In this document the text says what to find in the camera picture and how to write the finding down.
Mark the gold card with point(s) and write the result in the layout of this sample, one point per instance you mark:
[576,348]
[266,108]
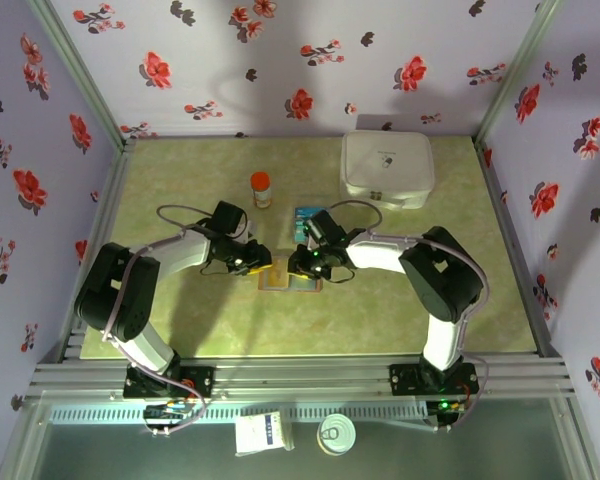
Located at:
[277,277]

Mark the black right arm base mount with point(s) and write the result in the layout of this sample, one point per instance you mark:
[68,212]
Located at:
[405,380]

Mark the aluminium corner post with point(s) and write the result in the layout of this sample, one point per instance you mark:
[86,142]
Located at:
[86,75]
[514,75]

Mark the blue card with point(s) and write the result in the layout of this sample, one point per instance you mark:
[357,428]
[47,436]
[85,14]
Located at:
[300,215]

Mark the small circuit board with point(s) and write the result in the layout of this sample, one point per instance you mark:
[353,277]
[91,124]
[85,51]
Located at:
[165,415]
[445,412]

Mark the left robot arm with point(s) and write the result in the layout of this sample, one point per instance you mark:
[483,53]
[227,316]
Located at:
[120,295]

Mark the white paper box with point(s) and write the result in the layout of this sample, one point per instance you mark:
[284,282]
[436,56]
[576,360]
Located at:
[260,435]

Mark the tin can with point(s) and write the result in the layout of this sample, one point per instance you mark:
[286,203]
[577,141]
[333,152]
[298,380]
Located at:
[336,435]

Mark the red-capped spice bottle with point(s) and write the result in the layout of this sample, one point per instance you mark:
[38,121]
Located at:
[261,192]

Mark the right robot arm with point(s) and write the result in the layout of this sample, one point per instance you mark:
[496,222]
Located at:
[442,280]

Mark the aluminium side rail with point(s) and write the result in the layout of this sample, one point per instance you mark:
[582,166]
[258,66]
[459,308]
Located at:
[516,250]
[114,200]

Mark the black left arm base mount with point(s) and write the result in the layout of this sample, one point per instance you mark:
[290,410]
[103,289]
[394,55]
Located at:
[200,382]

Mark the aluminium frame rail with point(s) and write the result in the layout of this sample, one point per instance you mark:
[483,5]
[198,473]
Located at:
[300,380]

